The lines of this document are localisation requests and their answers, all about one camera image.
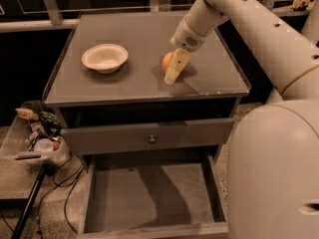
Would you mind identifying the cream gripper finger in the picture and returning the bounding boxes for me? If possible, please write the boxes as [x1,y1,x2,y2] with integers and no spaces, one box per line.
[164,48,190,85]

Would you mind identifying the black floor cable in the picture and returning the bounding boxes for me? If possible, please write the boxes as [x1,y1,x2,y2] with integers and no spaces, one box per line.
[34,156,86,239]

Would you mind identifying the orange fruit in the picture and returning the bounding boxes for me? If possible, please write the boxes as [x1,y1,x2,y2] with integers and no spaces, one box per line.
[161,52,172,72]

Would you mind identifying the grey upper drawer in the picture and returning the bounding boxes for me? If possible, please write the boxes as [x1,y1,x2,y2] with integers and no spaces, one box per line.
[62,118,234,155]

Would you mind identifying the clutter items in bin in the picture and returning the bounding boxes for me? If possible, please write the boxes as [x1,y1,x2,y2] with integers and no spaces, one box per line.
[16,108,62,152]

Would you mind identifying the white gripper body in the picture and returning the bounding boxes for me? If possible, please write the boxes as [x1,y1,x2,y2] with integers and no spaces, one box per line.
[170,16,205,53]

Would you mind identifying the black stand leg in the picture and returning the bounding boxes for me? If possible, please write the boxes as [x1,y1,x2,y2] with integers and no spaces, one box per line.
[11,164,48,239]

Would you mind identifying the yellow object on ledge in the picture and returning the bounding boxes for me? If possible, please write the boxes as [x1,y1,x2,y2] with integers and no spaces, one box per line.
[292,0,313,11]

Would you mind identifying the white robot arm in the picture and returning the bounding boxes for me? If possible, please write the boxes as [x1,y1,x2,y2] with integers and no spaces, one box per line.
[162,0,319,239]

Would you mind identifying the round metal drawer knob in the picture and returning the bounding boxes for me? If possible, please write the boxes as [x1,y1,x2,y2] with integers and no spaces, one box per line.
[149,134,157,144]

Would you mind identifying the white paper bowl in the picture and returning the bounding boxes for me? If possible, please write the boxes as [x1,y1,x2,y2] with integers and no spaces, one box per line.
[82,44,129,74]

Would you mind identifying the metal railing frame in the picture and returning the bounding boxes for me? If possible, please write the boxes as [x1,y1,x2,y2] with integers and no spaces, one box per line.
[0,0,313,34]

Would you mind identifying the grey open lower drawer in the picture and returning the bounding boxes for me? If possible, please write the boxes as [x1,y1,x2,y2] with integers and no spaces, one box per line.
[78,151,228,239]

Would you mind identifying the grey wooden drawer cabinet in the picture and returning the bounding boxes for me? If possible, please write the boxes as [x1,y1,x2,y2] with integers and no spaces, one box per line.
[42,10,252,174]

